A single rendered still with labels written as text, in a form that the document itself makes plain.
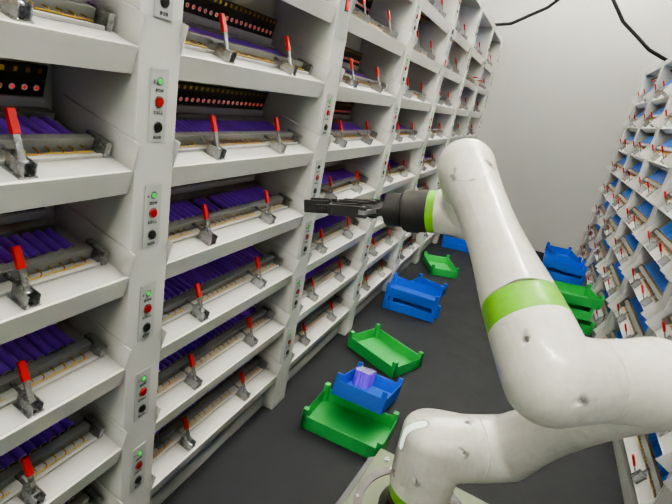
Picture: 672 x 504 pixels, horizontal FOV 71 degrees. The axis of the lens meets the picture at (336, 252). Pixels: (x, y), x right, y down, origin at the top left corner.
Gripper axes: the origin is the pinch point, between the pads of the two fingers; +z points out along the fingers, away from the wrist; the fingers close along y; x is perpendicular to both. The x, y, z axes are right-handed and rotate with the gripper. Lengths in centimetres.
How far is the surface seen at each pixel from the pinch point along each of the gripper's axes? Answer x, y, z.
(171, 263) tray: -9.0, -28.6, 20.7
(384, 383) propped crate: -86, 70, 6
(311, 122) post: 19.6, 30.3, 17.1
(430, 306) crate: -79, 149, 4
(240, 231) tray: -7.7, -1.5, 22.4
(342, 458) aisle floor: -89, 24, 5
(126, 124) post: 18.7, -39.7, 16.9
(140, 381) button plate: -33, -36, 26
